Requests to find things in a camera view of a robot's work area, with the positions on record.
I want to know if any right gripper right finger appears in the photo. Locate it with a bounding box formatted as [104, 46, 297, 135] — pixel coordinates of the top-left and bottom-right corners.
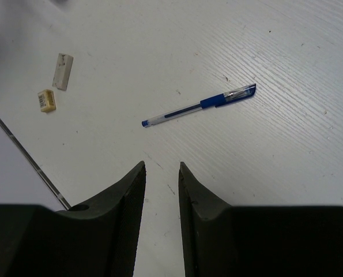
[178, 163, 343, 276]

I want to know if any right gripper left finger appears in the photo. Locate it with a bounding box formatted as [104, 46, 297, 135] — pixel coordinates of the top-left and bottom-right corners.
[0, 162, 146, 276]

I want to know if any blue gel pen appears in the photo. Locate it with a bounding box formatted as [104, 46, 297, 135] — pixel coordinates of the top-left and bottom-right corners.
[141, 84, 257, 128]

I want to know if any yellow eraser with barcode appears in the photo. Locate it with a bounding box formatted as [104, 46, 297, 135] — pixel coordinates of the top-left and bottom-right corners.
[37, 89, 56, 113]

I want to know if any white eraser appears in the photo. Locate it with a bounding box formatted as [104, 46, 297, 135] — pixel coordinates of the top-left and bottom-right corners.
[52, 53, 74, 91]

